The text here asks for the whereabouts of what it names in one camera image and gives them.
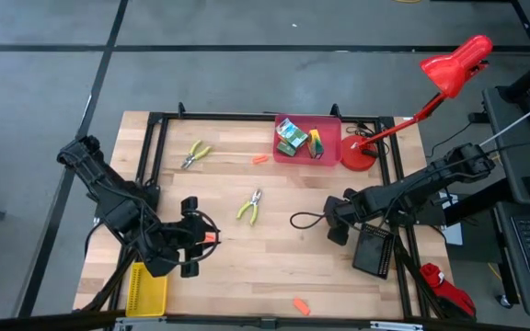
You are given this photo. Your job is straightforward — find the pink translucent plastic bin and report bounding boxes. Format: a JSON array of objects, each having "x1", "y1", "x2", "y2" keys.
[{"x1": 272, "y1": 113, "x2": 344, "y2": 167}]

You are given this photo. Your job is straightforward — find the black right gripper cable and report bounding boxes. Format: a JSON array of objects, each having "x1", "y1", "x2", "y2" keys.
[{"x1": 290, "y1": 211, "x2": 330, "y2": 230}]

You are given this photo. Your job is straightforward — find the red desk lamp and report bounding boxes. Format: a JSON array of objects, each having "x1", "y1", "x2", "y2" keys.
[{"x1": 340, "y1": 34, "x2": 494, "y2": 173}]

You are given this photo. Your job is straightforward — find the black metal beam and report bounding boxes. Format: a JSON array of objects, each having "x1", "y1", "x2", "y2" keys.
[{"x1": 444, "y1": 177, "x2": 514, "y2": 227}]

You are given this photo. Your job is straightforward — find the dark grey side desk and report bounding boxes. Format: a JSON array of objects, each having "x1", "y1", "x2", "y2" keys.
[
  {"x1": 482, "y1": 85, "x2": 530, "y2": 207},
  {"x1": 494, "y1": 201, "x2": 530, "y2": 319}
]

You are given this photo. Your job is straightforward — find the black plastic basket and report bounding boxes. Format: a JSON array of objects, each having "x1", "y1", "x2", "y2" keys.
[{"x1": 351, "y1": 223, "x2": 396, "y2": 280}]

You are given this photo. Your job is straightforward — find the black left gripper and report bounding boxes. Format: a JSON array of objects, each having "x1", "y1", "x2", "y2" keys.
[{"x1": 163, "y1": 196, "x2": 209, "y2": 279}]

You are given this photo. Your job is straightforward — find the green-handled metal hole punch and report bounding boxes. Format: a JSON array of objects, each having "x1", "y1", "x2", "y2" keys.
[
  {"x1": 236, "y1": 188, "x2": 263, "y2": 227},
  {"x1": 179, "y1": 139, "x2": 213, "y2": 170}
]

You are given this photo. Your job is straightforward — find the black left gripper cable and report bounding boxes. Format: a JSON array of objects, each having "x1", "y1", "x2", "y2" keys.
[{"x1": 186, "y1": 209, "x2": 223, "y2": 266}]

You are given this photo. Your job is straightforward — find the white paper sheet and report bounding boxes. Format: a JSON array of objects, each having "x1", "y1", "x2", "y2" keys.
[{"x1": 442, "y1": 192, "x2": 465, "y2": 247}]

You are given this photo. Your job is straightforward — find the grey braided cable sleeve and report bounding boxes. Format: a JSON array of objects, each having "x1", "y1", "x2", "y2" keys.
[{"x1": 478, "y1": 94, "x2": 530, "y2": 147}]

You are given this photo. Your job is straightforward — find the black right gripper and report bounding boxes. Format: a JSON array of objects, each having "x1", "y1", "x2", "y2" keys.
[{"x1": 323, "y1": 188, "x2": 367, "y2": 247}]

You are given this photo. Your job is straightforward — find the silver aluminium bracket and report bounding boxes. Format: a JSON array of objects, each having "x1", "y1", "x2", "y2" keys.
[{"x1": 369, "y1": 320, "x2": 425, "y2": 331}]

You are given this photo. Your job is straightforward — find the black metal table frame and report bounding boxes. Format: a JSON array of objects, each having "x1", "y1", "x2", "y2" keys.
[{"x1": 74, "y1": 101, "x2": 436, "y2": 331}]

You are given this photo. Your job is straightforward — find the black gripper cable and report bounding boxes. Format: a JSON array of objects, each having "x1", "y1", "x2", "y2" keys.
[
  {"x1": 186, "y1": 209, "x2": 223, "y2": 266},
  {"x1": 290, "y1": 211, "x2": 330, "y2": 230}
]

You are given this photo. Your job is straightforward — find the black lamp cable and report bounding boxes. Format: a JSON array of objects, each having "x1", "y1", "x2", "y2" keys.
[{"x1": 345, "y1": 120, "x2": 391, "y2": 139}]

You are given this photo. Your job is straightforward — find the yellow plastic basket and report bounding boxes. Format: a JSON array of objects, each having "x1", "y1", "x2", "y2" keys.
[{"x1": 125, "y1": 261, "x2": 169, "y2": 318}]

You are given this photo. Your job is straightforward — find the red glove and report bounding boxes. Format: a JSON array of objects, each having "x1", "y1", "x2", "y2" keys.
[{"x1": 419, "y1": 261, "x2": 478, "y2": 319}]

